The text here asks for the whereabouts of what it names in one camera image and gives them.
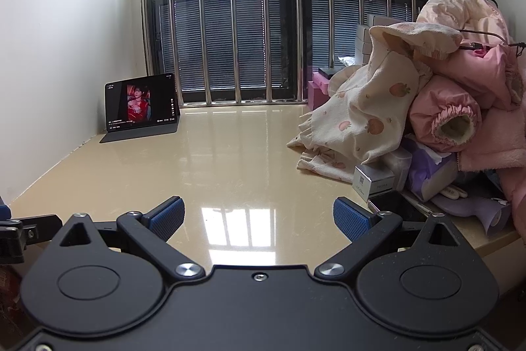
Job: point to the steel window guard bars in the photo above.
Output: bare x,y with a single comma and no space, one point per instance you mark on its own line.
267,14

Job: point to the lavender plastic appliance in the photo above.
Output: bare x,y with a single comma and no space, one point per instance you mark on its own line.
472,211

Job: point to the small white box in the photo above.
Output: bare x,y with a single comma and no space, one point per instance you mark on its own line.
372,181

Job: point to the black flat box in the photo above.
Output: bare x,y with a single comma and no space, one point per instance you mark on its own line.
331,72

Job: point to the tablet with black keyboard cover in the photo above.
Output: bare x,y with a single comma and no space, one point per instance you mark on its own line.
141,104

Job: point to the pink flat box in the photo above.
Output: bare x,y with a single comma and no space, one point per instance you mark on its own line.
319,77

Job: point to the pink fleece cloth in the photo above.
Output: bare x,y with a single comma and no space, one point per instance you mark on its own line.
499,145

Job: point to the pink puffer jacket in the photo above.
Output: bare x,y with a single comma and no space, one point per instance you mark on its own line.
448,108

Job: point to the stack of grey boxes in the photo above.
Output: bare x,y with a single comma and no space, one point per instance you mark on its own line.
365,38

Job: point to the clear plastic box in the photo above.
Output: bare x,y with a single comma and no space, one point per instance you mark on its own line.
397,166

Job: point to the pink cardboard box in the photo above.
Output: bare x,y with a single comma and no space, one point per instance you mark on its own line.
318,95

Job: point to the black smartphone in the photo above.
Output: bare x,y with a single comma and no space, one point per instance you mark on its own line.
400,205

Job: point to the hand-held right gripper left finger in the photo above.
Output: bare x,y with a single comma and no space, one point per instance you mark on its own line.
167,218

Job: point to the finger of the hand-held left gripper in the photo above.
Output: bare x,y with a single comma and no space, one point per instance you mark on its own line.
43,227

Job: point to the cream strawberry print pants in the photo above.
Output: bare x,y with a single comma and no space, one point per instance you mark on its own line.
370,108

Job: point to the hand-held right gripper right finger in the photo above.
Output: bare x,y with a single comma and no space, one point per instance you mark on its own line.
351,220

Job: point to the purple tissue pack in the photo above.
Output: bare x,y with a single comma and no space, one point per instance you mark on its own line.
431,170

